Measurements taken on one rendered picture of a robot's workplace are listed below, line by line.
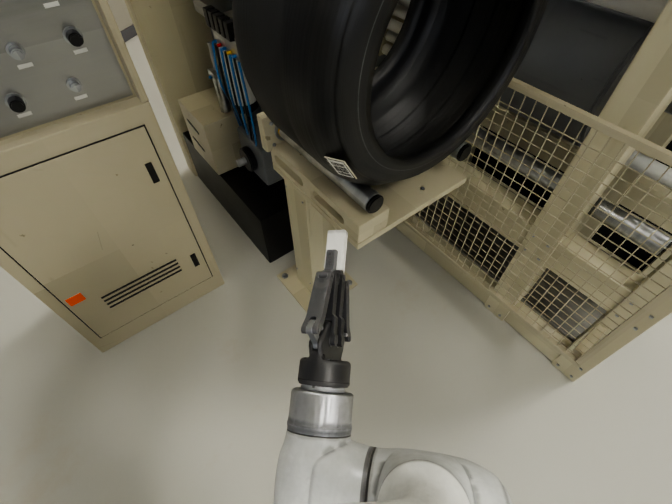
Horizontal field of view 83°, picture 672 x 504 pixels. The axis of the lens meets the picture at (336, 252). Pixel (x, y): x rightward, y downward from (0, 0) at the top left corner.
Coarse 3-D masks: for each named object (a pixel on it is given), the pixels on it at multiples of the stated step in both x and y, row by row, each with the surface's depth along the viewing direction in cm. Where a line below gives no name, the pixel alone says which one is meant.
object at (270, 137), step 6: (258, 114) 90; (264, 114) 90; (258, 120) 91; (264, 120) 90; (270, 120) 91; (264, 126) 91; (270, 126) 92; (276, 126) 92; (264, 132) 92; (270, 132) 93; (276, 132) 94; (264, 138) 93; (270, 138) 94; (276, 138) 95; (282, 138) 96; (264, 144) 95; (270, 144) 95; (276, 144) 97; (270, 150) 97
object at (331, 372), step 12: (324, 324) 54; (324, 336) 53; (312, 348) 53; (324, 348) 53; (336, 348) 56; (300, 360) 54; (312, 360) 52; (324, 360) 52; (336, 360) 52; (300, 372) 53; (312, 372) 52; (324, 372) 51; (336, 372) 52; (348, 372) 53; (312, 384) 51; (324, 384) 51; (336, 384) 51; (348, 384) 53
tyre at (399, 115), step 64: (256, 0) 53; (320, 0) 45; (384, 0) 46; (448, 0) 86; (512, 0) 76; (256, 64) 59; (320, 64) 50; (384, 64) 92; (448, 64) 90; (512, 64) 74; (320, 128) 57; (384, 128) 93; (448, 128) 88
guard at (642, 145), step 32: (512, 96) 93; (544, 96) 86; (512, 128) 97; (608, 128) 79; (544, 192) 98; (608, 192) 86; (416, 224) 151; (480, 224) 123; (640, 224) 83; (448, 256) 143; (512, 256) 118; (544, 256) 108; (512, 288) 125; (544, 288) 114
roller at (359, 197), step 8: (296, 144) 89; (304, 152) 88; (312, 160) 87; (320, 168) 85; (328, 176) 84; (336, 176) 82; (336, 184) 83; (344, 184) 81; (352, 184) 79; (360, 184) 79; (352, 192) 79; (360, 192) 78; (368, 192) 77; (376, 192) 78; (360, 200) 78; (368, 200) 77; (376, 200) 77; (368, 208) 77; (376, 208) 79
